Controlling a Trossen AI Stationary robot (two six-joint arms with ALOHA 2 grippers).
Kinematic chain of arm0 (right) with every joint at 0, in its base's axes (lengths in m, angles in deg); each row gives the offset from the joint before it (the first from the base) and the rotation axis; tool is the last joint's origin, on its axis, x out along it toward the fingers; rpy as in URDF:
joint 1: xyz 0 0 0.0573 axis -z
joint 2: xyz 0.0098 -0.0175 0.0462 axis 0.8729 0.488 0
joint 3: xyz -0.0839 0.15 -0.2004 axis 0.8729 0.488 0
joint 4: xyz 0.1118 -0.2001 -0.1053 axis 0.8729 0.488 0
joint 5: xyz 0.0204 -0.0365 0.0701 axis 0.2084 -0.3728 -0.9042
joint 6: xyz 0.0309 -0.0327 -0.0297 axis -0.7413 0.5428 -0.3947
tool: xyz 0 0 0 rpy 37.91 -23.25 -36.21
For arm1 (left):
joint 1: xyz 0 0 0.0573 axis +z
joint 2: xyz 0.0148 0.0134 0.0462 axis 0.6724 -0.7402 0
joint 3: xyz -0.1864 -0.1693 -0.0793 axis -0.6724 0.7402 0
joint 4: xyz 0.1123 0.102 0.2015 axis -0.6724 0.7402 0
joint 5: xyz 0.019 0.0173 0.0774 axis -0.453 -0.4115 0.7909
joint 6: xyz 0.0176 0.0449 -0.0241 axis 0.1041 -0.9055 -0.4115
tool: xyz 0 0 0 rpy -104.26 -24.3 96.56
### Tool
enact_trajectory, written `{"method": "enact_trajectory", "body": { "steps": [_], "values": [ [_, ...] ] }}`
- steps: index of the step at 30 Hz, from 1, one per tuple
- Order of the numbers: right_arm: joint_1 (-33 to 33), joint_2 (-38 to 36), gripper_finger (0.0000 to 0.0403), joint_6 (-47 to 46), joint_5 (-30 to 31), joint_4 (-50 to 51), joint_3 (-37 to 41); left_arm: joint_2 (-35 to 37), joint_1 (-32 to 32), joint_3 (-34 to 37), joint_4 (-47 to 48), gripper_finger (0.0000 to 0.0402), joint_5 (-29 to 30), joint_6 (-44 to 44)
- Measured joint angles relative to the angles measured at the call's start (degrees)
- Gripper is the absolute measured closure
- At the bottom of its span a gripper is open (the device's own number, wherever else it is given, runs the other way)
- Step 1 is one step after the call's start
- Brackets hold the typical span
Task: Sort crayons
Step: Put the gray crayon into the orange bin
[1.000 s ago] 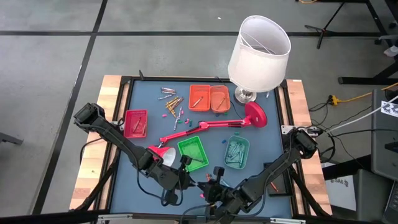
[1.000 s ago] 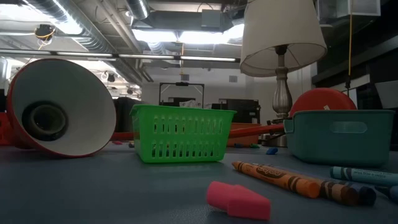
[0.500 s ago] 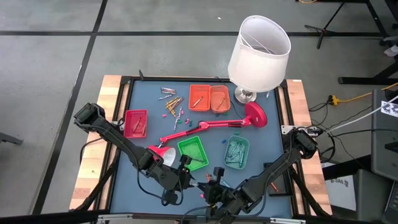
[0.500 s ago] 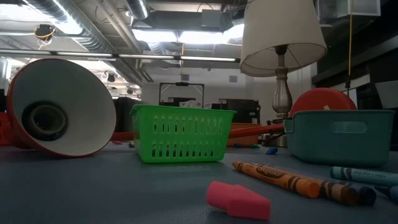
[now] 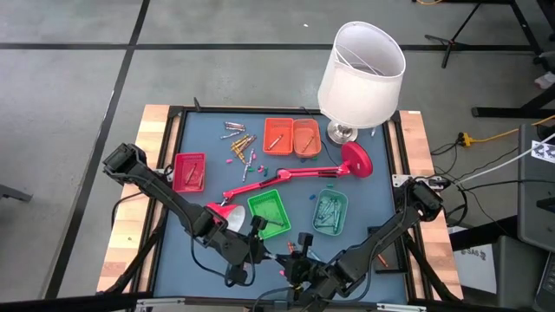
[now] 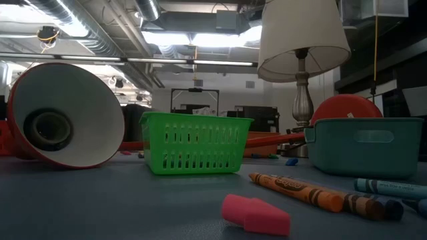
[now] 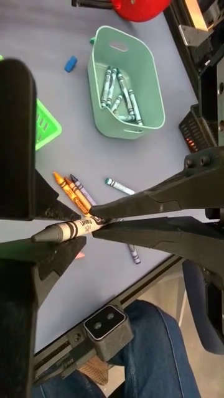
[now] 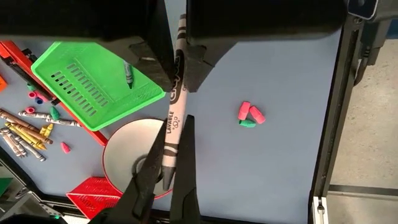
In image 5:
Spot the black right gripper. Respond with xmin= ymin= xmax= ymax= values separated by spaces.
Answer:
xmin=277 ymin=232 xmax=335 ymax=312

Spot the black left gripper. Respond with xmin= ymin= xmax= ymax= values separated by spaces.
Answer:
xmin=225 ymin=215 xmax=284 ymax=287

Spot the green plastic basket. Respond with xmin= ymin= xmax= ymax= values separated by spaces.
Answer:
xmin=246 ymin=188 xmax=292 ymax=240

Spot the teal plastic bin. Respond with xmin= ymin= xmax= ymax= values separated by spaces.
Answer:
xmin=311 ymin=188 xmax=349 ymax=237

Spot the red plastic basket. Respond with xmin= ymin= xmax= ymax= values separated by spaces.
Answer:
xmin=173 ymin=152 xmax=207 ymax=193

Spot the orange plastic basket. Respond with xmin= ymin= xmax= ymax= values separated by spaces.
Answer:
xmin=263 ymin=117 xmax=295 ymax=156

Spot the orange plastic bin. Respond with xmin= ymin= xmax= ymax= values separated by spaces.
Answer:
xmin=292 ymin=118 xmax=323 ymax=159

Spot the black diagonal brace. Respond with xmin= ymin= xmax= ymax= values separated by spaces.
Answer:
xmin=405 ymin=233 xmax=461 ymax=304
xmin=101 ymin=218 xmax=168 ymax=296

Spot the wooden table side board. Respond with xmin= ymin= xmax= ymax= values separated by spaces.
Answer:
xmin=398 ymin=110 xmax=463 ymax=300
xmin=97 ymin=103 xmax=171 ymax=294

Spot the white shade table lamp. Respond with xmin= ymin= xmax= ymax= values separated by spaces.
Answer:
xmin=317 ymin=20 xmax=407 ymax=146

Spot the white cardboard box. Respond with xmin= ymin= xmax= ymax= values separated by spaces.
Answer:
xmin=454 ymin=243 xmax=499 ymax=296

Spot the dark grey box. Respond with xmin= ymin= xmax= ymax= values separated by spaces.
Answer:
xmin=493 ymin=236 xmax=545 ymax=309

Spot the grey cabinet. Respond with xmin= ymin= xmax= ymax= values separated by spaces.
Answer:
xmin=517 ymin=124 xmax=555 ymax=253

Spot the black stand foot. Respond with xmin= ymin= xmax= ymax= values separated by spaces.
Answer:
xmin=471 ymin=84 xmax=555 ymax=119

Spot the grey chair leg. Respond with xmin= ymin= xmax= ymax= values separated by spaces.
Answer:
xmin=0 ymin=184 xmax=34 ymax=203

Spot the black tripod stand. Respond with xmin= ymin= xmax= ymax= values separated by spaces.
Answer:
xmin=423 ymin=0 xmax=485 ymax=70

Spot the person's foot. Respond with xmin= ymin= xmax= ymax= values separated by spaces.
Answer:
xmin=533 ymin=71 xmax=555 ymax=90

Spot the yellow extension cord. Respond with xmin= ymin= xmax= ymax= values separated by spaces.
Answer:
xmin=459 ymin=114 xmax=555 ymax=146

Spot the white cable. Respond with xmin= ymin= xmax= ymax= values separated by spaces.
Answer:
xmin=454 ymin=132 xmax=555 ymax=185

